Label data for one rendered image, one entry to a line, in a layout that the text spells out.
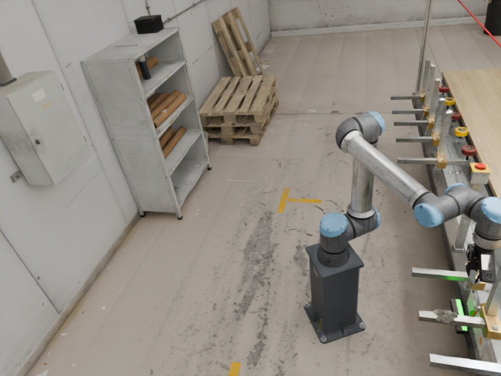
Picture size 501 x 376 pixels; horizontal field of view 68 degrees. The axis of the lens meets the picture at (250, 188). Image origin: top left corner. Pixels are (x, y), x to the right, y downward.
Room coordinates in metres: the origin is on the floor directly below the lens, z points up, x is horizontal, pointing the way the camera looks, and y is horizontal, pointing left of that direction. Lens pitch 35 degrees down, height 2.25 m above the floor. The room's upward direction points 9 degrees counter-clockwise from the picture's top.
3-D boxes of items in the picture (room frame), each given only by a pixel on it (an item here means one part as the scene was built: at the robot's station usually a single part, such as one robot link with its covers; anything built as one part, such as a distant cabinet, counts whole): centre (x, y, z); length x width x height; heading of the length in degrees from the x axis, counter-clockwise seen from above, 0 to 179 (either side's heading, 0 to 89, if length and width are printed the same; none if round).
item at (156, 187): (3.31, 0.76, 0.78); 0.90 x 0.45 x 1.55; 160
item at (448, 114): (2.01, -1.28, 0.91); 0.03 x 0.03 x 0.48; 71
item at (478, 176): (1.32, -1.03, 1.18); 0.07 x 0.07 x 0.08; 71
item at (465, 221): (1.32, -1.03, 0.93); 0.05 x 0.04 x 0.45; 161
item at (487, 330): (0.81, -0.86, 0.85); 0.13 x 0.06 x 0.05; 161
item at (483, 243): (0.90, -0.80, 1.23); 0.10 x 0.09 x 0.05; 70
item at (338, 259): (1.51, -0.42, 0.65); 0.19 x 0.19 x 0.10
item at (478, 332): (0.87, -0.85, 0.75); 0.26 x 0.01 x 0.10; 161
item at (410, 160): (1.99, -1.22, 0.81); 0.43 x 0.03 x 0.04; 71
